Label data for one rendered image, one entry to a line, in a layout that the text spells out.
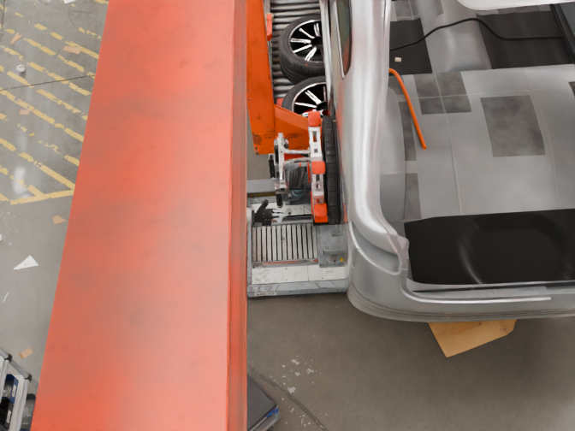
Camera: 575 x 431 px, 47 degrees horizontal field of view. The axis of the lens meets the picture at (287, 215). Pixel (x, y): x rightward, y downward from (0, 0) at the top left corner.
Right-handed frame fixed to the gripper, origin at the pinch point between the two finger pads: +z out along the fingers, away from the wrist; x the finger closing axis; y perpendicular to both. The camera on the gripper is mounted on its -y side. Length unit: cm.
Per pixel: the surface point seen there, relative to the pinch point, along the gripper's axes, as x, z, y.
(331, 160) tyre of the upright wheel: 1.3, 25.7, -39.2
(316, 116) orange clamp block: -34, 17, -47
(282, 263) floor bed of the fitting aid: -28, -2, 64
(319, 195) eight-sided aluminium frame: 6.4, 19.8, -18.5
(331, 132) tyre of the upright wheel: -13, 26, -48
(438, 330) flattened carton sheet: 14, 101, 80
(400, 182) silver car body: 18, 63, -37
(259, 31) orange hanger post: -38, -16, -98
